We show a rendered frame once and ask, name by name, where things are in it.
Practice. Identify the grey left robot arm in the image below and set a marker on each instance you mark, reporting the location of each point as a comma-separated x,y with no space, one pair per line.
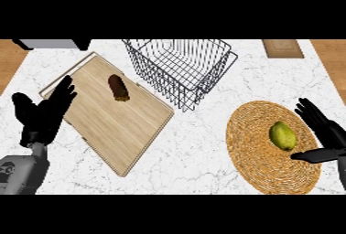
23,173

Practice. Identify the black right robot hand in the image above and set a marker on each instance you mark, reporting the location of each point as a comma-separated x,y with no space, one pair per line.
327,131

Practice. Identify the green pear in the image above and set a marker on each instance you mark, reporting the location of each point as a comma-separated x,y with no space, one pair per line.
283,136

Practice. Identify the grey appliance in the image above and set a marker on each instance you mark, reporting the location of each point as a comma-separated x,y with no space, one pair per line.
52,44

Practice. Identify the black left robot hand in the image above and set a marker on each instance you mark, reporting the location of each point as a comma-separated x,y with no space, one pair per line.
44,117

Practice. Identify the round woven wicker placemat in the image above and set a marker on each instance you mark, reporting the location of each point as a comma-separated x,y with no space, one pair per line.
270,146

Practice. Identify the brown oblong vegetable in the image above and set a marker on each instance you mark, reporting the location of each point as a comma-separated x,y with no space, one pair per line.
119,87

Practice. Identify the pale wooden cutting board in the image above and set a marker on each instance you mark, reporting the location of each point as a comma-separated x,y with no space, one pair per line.
113,115

